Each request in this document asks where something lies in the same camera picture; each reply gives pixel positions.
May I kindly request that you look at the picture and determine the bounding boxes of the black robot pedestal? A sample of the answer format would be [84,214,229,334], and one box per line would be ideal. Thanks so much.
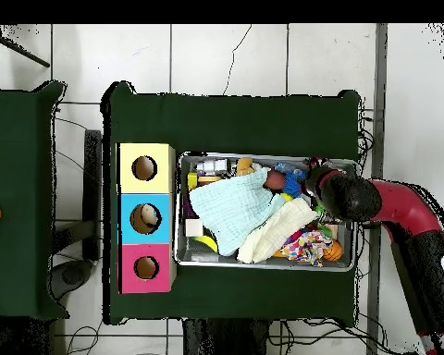
[182,319,271,355]

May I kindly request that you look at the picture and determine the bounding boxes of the bottle with blue label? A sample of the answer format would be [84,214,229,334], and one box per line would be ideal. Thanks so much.
[275,161,304,178]

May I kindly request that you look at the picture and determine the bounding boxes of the colourful patterned cloth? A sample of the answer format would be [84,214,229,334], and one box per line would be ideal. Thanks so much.
[280,226,333,266]

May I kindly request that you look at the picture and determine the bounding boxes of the light blue waffle cloth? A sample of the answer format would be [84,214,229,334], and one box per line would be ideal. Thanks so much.
[188,167,284,258]

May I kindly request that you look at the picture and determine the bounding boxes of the small brown toy football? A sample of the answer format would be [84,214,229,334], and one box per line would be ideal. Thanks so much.
[263,169,287,191]

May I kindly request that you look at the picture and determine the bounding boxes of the black floor beam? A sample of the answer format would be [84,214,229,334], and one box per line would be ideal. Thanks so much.
[82,129,103,262]

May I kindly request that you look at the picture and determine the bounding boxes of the tan cardboard square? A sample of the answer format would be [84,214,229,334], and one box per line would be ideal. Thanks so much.
[184,218,204,238]

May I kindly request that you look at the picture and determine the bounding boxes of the blue spiky rubber ball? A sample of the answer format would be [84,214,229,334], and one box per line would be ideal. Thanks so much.
[281,171,305,198]

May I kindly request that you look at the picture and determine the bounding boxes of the wooden box with three holes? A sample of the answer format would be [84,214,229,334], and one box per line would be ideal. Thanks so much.
[116,142,177,295]

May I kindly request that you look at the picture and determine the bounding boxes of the cream knitted cloth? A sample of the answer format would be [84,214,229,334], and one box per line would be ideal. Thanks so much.
[237,197,320,264]

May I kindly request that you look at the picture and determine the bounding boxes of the shallow clear mesh bin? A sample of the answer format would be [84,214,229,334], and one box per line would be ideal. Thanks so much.
[173,151,358,273]

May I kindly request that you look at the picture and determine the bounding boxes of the grey floor foot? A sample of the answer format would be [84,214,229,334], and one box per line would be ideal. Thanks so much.
[51,258,95,299]

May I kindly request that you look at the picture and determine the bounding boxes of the dark green side table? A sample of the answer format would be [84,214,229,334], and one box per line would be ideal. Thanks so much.
[0,80,69,321]

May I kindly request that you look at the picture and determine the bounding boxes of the small orange basketball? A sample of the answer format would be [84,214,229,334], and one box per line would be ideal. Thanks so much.
[322,240,344,263]

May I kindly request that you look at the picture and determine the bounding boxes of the tan plush animal toy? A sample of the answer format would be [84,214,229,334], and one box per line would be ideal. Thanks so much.
[235,156,255,178]

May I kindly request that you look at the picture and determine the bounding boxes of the dark green table cloth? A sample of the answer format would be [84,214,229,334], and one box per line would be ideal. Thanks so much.
[101,80,362,326]

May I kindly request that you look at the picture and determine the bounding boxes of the black tripod leg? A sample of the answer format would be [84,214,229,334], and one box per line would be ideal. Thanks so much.
[0,32,51,68]

